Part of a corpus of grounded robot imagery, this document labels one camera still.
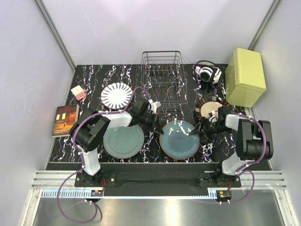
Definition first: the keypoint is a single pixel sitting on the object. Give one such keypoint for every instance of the yellow green box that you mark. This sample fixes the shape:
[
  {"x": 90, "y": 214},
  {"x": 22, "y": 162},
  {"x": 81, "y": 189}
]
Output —
[{"x": 244, "y": 78}]

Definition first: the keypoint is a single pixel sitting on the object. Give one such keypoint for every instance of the dark wire dish rack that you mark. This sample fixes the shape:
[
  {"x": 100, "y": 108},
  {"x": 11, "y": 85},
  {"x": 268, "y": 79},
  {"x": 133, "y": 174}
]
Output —
[{"x": 163, "y": 78}]

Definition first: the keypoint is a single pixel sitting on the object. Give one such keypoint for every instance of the dark cover book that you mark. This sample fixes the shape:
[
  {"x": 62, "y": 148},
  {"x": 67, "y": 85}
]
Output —
[{"x": 65, "y": 118}]

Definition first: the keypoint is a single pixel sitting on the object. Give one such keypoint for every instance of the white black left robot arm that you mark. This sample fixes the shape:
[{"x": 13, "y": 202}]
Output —
[{"x": 88, "y": 131}]

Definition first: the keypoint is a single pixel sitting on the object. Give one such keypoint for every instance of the light teal plate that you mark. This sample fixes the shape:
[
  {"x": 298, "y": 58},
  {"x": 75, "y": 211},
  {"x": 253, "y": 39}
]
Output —
[{"x": 123, "y": 142}]

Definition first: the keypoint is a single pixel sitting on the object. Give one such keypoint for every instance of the brown cream checkered plate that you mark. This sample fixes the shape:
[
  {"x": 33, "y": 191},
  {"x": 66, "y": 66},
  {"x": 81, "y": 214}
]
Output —
[{"x": 208, "y": 104}]

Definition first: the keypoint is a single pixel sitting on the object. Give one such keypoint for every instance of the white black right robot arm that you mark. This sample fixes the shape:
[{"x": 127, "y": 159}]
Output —
[{"x": 253, "y": 143}]

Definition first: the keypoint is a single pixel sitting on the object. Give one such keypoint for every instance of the white blue striped plate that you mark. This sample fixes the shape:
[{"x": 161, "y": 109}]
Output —
[{"x": 116, "y": 96}]

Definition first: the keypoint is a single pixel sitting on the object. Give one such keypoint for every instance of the pink cube socket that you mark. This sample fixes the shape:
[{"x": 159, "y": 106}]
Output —
[{"x": 78, "y": 92}]

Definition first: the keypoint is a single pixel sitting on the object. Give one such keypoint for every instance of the black white headphones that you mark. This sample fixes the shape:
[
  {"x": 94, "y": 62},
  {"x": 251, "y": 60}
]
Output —
[{"x": 207, "y": 71}]

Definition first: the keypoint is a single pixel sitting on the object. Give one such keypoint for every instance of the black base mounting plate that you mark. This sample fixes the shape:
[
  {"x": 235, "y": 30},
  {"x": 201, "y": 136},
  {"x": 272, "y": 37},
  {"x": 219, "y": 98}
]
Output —
[{"x": 167, "y": 179}]

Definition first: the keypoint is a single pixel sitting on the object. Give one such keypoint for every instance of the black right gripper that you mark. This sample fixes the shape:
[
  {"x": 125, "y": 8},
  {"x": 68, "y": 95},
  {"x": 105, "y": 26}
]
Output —
[{"x": 206, "y": 137}]

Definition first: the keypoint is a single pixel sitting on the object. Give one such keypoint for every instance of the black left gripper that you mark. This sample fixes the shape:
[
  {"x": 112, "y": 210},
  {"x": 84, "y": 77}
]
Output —
[{"x": 153, "y": 121}]

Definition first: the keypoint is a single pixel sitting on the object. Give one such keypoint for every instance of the dark blue glazed plate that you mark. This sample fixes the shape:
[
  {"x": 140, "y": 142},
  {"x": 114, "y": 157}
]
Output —
[{"x": 176, "y": 141}]

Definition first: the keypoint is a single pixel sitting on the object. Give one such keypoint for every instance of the aluminium rail frame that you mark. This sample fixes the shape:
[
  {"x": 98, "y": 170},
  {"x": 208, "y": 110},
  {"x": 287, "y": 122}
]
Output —
[{"x": 57, "y": 184}]

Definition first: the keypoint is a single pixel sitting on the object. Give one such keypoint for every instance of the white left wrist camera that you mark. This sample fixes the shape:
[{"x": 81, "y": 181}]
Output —
[{"x": 154, "y": 106}]

